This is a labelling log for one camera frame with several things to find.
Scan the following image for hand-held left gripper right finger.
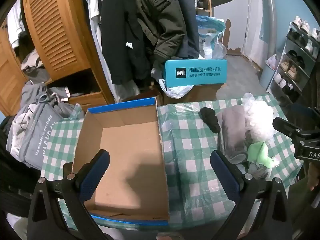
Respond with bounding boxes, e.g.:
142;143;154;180
210;150;293;240

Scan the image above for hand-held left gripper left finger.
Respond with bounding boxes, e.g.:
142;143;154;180
28;149;110;240

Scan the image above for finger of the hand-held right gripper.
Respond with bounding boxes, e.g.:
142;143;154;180
272;117;310;140
287;104;320;119

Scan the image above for white mesh bath sponge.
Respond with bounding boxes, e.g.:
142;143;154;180
241;92;278;144

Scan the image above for grey sock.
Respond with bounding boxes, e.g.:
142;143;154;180
247;162;272;180

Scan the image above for blue-rimmed cardboard box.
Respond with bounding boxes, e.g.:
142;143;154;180
72;97;170;227

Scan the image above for light green cloth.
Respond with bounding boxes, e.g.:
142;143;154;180
247;141;273;169

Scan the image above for grey towel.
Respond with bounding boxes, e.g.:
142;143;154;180
217;104;252;165

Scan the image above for black sock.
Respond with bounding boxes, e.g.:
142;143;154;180
199;107;221;134

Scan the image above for person's right hand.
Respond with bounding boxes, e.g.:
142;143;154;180
308;161;320;192

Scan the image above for metal shoe rack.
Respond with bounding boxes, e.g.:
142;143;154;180
266;21;320;100

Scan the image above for green checked tablecloth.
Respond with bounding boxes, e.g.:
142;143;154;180
40;94;304;238

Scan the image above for group of shoes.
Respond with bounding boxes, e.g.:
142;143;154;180
274;16;320;90

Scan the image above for small white bin bag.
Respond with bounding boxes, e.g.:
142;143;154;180
265;54;279;70

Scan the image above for grey printed laundry bag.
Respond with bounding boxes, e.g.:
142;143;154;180
6;102;83;168

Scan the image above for wooden wardrobe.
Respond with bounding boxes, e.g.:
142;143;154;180
0;0;115;115

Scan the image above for grey hoodie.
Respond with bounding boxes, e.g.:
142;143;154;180
21;80;84;105

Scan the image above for white door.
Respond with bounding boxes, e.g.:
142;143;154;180
244;0;273;63

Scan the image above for teal printed box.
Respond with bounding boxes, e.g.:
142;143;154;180
162;59;228;88

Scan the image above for blue and white plastic bag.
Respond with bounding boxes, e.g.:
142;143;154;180
196;15;227;59

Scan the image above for grey folded clothes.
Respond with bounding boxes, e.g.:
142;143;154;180
21;49;50;83

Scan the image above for wooden louvered wardrobe door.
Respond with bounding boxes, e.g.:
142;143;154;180
22;0;92;80
0;22;28;115

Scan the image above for dark navy jacket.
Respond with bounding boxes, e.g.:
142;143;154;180
162;0;200;59

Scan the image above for black hanging coat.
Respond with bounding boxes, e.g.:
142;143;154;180
100;0;160;85

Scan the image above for white hanging shirt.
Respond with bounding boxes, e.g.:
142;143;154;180
76;0;140;103

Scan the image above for white garment in wardrobe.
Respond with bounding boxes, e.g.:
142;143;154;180
6;4;25;49

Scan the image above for olive green jacket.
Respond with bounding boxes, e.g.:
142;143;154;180
131;0;187;80

